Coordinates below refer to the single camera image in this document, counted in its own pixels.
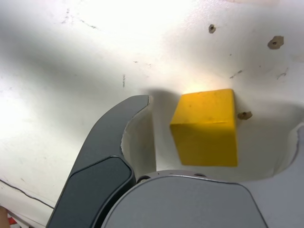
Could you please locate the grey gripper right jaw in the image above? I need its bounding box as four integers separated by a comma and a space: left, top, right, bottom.
101, 124, 304, 228

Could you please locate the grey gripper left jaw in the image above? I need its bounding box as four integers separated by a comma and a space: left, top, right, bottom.
46, 94, 158, 228

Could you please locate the yellow cube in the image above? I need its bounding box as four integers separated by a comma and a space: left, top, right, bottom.
169, 88, 238, 167

